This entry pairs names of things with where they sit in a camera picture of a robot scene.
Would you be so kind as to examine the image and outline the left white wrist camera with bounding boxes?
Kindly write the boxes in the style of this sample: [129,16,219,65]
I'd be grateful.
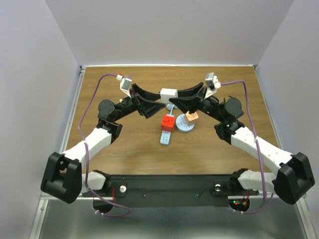
[116,74,132,97]

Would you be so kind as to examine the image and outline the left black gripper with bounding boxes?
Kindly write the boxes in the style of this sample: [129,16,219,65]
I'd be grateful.
[112,83,165,122]

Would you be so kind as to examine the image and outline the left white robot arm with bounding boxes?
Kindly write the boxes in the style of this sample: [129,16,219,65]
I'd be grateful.
[40,84,169,204]

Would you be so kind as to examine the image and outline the beige cube socket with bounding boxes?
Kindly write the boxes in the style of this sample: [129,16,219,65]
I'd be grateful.
[184,112,199,126]

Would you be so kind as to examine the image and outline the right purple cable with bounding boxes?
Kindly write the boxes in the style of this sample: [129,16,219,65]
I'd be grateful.
[220,80,275,215]

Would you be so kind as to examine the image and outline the round blue socket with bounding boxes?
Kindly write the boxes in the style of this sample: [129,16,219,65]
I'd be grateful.
[175,114,195,133]

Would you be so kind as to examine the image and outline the purple cable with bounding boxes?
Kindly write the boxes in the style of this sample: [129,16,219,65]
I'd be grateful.
[220,80,275,215]
[77,73,131,217]

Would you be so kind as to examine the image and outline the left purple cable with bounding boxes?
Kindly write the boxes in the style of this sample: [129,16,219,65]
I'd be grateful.
[77,73,131,217]

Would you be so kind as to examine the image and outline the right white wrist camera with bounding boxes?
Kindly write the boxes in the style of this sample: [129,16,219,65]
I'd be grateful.
[205,72,221,99]

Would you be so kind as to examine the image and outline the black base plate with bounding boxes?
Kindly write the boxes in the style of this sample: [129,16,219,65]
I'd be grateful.
[97,174,259,208]

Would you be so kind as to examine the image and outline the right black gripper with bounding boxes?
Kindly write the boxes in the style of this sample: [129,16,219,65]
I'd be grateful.
[169,81,225,122]

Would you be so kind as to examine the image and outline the blue power strip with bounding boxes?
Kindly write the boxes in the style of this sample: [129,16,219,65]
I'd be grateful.
[159,113,175,146]

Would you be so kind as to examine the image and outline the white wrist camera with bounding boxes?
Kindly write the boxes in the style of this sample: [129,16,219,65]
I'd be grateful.
[116,74,132,97]
[205,72,221,99]

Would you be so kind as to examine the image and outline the red cube socket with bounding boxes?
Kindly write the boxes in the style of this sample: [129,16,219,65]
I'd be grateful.
[161,115,175,132]

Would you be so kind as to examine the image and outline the white cube charger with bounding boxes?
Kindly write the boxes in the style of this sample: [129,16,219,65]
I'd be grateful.
[160,88,178,105]

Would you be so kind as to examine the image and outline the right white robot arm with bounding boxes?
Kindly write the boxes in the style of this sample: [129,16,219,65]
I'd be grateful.
[169,87,315,205]

